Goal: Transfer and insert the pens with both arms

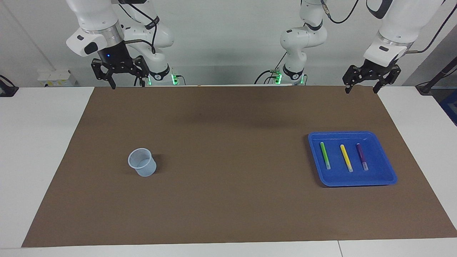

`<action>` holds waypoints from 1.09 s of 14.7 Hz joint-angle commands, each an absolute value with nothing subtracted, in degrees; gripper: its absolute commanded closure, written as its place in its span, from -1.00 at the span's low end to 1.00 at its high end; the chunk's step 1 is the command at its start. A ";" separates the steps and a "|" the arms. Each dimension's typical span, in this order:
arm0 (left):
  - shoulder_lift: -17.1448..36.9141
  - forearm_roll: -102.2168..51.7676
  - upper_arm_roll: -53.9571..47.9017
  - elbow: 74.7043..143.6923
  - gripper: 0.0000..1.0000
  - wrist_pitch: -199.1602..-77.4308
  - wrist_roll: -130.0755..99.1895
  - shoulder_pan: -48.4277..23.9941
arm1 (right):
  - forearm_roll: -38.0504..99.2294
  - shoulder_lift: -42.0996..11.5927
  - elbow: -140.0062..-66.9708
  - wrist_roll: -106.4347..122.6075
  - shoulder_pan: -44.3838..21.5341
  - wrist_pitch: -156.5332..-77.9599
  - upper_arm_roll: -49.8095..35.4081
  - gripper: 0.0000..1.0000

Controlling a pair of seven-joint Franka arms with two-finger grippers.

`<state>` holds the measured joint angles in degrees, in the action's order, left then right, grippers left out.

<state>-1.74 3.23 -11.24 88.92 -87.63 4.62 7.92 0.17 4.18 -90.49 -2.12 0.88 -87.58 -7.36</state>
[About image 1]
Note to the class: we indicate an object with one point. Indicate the blue plastic tray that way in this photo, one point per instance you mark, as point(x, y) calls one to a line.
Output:
point(335, 178)

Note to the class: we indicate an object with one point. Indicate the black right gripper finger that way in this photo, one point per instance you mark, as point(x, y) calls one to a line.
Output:
point(144, 80)
point(112, 84)

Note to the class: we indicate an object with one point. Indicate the purple pen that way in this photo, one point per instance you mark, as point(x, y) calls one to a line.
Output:
point(361, 155)

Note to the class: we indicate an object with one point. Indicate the black stand pole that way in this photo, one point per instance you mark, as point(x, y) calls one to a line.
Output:
point(437, 76)

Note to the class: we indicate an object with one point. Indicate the blue crate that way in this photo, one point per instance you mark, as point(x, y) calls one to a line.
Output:
point(450, 107)

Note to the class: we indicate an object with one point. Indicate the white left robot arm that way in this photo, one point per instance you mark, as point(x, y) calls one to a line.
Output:
point(403, 21)

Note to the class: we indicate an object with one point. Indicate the yellow pen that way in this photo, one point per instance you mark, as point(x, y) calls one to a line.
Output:
point(346, 157)

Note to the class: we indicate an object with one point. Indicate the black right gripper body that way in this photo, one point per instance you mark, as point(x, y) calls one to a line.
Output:
point(116, 57)

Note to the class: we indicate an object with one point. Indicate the translucent plastic cup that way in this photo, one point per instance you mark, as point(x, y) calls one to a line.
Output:
point(146, 171)

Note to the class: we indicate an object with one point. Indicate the black clamp mount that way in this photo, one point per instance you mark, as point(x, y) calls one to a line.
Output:
point(7, 89)

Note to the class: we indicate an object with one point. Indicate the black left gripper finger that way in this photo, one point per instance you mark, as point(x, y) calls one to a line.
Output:
point(380, 87)
point(348, 84)

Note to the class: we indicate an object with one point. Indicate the green pen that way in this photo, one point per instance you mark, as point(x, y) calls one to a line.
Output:
point(325, 155)

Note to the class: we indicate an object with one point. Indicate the white wall socket box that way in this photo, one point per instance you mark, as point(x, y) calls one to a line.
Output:
point(57, 78)

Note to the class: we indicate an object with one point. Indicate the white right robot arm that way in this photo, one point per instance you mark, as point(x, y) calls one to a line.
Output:
point(93, 14)

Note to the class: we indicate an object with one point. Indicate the brown table mat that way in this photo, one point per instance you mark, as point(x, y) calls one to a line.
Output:
point(228, 207)

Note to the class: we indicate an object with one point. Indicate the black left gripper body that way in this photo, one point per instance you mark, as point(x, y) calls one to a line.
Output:
point(373, 71)

